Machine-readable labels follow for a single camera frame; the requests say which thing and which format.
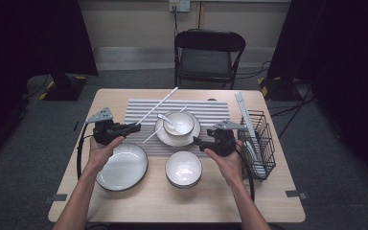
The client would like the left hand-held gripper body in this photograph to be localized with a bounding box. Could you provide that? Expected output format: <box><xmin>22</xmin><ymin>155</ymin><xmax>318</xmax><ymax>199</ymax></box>
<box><xmin>84</xmin><ymin>106</ymin><xmax>128</xmax><ymax>147</ymax></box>

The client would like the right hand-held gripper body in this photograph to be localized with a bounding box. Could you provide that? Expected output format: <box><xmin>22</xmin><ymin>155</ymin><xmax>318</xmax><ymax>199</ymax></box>
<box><xmin>205</xmin><ymin>119</ymin><xmax>247</xmax><ymax>158</ymax></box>

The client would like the white chopstick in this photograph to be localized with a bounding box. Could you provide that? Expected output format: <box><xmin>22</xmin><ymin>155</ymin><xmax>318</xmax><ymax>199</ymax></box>
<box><xmin>142</xmin><ymin>105</ymin><xmax>189</xmax><ymax>145</ymax></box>
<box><xmin>238</xmin><ymin>91</ymin><xmax>257</xmax><ymax>145</ymax></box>
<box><xmin>234</xmin><ymin>91</ymin><xmax>253</xmax><ymax>145</ymax></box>
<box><xmin>135</xmin><ymin>86</ymin><xmax>179</xmax><ymax>127</ymax></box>

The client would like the white plate dark rim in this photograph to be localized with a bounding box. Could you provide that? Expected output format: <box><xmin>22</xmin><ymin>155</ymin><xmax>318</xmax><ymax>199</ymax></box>
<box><xmin>95</xmin><ymin>142</ymin><xmax>150</xmax><ymax>193</ymax></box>
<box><xmin>153</xmin><ymin>110</ymin><xmax>202</xmax><ymax>148</ymax></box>

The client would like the white bowl dark rim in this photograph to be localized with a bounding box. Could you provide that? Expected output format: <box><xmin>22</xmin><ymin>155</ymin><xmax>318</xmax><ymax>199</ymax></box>
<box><xmin>161</xmin><ymin>109</ymin><xmax>196</xmax><ymax>137</ymax></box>
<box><xmin>164</xmin><ymin>150</ymin><xmax>203</xmax><ymax>190</ymax></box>

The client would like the black wire basket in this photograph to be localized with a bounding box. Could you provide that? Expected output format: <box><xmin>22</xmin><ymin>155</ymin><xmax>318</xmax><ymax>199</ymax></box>
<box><xmin>237</xmin><ymin>109</ymin><xmax>277</xmax><ymax>182</ymax></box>

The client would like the person's left hand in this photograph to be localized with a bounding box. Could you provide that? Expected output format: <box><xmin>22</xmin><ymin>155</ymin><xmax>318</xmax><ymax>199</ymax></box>
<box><xmin>85</xmin><ymin>135</ymin><xmax>126</xmax><ymax>175</ymax></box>

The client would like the person's right hand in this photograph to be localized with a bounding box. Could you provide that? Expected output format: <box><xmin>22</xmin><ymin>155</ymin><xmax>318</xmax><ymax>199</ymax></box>
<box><xmin>203</xmin><ymin>140</ymin><xmax>244</xmax><ymax>189</ymax></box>

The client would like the striped woven placemat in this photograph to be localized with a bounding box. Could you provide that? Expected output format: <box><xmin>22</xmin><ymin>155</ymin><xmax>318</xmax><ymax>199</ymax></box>
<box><xmin>123</xmin><ymin>98</ymin><xmax>238</xmax><ymax>157</ymax></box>

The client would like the black stand base yellow tape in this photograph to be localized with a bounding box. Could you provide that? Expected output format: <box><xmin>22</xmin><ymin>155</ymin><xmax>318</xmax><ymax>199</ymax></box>
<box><xmin>38</xmin><ymin>73</ymin><xmax>89</xmax><ymax>103</ymax></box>
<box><xmin>257</xmin><ymin>76</ymin><xmax>300</xmax><ymax>103</ymax></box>

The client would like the grey tape strip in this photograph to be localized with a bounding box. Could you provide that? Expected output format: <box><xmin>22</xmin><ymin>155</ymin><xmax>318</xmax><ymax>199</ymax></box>
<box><xmin>285</xmin><ymin>190</ymin><xmax>309</xmax><ymax>201</ymax></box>
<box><xmin>43</xmin><ymin>193</ymin><xmax>69</xmax><ymax>205</ymax></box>

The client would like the grey round floor plate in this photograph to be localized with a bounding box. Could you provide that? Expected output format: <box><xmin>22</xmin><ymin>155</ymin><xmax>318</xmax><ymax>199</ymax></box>
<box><xmin>26</xmin><ymin>74</ymin><xmax>54</xmax><ymax>97</ymax></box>

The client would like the black folding chair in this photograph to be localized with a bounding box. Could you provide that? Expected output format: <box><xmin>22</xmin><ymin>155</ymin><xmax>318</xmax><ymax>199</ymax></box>
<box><xmin>173</xmin><ymin>28</ymin><xmax>247</xmax><ymax>90</ymax></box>

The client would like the dark curtain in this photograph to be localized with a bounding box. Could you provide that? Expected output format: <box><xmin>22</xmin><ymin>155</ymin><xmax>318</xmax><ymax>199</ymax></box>
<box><xmin>267</xmin><ymin>0</ymin><xmax>368</xmax><ymax>193</ymax></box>
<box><xmin>0</xmin><ymin>0</ymin><xmax>99</xmax><ymax>167</ymax></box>

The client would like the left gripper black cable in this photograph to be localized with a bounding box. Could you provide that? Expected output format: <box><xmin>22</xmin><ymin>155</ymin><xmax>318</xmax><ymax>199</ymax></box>
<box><xmin>76</xmin><ymin>123</ymin><xmax>97</xmax><ymax>180</ymax></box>

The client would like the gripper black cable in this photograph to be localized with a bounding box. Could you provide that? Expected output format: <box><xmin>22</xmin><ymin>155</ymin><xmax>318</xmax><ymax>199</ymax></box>
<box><xmin>76</xmin><ymin>123</ymin><xmax>97</xmax><ymax>180</ymax></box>
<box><xmin>233</xmin><ymin>142</ymin><xmax>257</xmax><ymax>203</ymax></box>

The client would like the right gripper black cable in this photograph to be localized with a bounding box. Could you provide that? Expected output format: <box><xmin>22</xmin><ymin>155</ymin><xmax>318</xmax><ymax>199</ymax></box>
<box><xmin>233</xmin><ymin>142</ymin><xmax>257</xmax><ymax>203</ymax></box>

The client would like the black floor cable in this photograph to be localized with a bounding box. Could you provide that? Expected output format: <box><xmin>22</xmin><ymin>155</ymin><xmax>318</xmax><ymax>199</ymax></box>
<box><xmin>235</xmin><ymin>60</ymin><xmax>272</xmax><ymax>81</ymax></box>
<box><xmin>268</xmin><ymin>95</ymin><xmax>315</xmax><ymax>118</ymax></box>
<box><xmin>277</xmin><ymin>83</ymin><xmax>314</xmax><ymax>139</ymax></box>

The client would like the black outlet cable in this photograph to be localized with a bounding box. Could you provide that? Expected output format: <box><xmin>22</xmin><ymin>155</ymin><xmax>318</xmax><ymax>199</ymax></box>
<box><xmin>172</xmin><ymin>5</ymin><xmax>180</xmax><ymax>37</ymax></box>

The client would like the white wall outlet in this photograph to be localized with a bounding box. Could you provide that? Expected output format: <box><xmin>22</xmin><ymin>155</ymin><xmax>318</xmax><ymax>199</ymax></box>
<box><xmin>168</xmin><ymin>0</ymin><xmax>192</xmax><ymax>13</ymax></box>

